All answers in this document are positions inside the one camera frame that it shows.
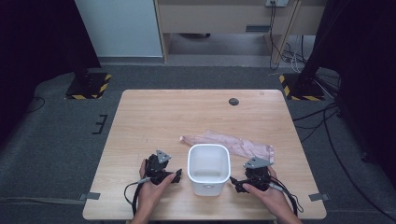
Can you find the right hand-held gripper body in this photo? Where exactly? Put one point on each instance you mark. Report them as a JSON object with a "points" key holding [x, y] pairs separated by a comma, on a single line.
{"points": [[258, 177]]}

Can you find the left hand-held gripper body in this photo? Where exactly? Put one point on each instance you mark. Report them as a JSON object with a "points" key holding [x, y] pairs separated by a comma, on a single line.
{"points": [[155, 169]]}

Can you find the white plastic bin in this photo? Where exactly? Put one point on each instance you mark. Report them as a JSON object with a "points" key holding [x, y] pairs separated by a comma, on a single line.
{"points": [[209, 169]]}

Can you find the pink plastic bag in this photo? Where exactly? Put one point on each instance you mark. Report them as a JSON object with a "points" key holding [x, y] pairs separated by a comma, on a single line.
{"points": [[239, 144]]}

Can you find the person's right hand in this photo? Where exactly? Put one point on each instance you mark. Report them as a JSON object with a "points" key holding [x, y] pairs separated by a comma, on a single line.
{"points": [[271, 200]]}

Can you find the person's left hand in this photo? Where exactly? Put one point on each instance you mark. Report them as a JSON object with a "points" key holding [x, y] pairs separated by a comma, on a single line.
{"points": [[151, 196]]}

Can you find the grey tape piece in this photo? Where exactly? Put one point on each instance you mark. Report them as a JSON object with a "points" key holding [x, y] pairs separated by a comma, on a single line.
{"points": [[319, 197], [90, 196]]}

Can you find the black stand hazard-striped base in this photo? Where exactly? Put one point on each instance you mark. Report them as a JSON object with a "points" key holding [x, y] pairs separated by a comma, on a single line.
{"points": [[306, 90], [88, 88]]}

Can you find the white panel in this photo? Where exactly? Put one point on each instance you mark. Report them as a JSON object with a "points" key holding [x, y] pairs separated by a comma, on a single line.
{"points": [[121, 28]]}

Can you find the black curtain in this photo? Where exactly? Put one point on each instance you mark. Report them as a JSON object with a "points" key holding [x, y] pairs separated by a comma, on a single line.
{"points": [[367, 62], [34, 56]]}

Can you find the light wooden desk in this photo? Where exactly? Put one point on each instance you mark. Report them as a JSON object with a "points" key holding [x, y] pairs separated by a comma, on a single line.
{"points": [[218, 15]]}

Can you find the grey power strip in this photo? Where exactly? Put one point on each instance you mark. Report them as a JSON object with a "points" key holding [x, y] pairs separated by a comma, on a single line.
{"points": [[276, 2]]}

